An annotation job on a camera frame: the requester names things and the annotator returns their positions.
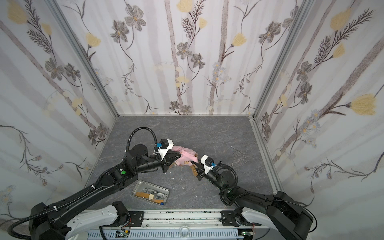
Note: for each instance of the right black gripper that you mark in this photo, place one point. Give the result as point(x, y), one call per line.
point(200, 171)

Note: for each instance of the metal tray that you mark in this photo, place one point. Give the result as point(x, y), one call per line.
point(142, 184)

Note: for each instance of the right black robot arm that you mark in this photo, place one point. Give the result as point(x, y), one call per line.
point(290, 218)

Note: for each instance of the brown teddy bear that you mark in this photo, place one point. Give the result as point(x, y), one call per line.
point(185, 160)

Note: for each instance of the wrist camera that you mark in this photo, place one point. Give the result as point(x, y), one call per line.
point(162, 148)
point(208, 164)

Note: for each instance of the pink teddy hoodie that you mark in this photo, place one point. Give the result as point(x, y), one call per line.
point(182, 149)

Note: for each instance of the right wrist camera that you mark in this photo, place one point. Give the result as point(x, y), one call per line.
point(208, 164)

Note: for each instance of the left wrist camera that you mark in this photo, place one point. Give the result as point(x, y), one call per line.
point(162, 148)

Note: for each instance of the wooden brush in tray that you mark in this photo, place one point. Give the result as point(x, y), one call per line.
point(150, 197)

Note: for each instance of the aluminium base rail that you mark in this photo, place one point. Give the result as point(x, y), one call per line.
point(226, 224)

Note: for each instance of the scissors in tray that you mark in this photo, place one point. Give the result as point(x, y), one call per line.
point(157, 194)

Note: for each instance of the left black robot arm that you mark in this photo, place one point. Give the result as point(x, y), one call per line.
point(68, 218)

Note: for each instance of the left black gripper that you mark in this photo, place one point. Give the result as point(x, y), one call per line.
point(166, 161)

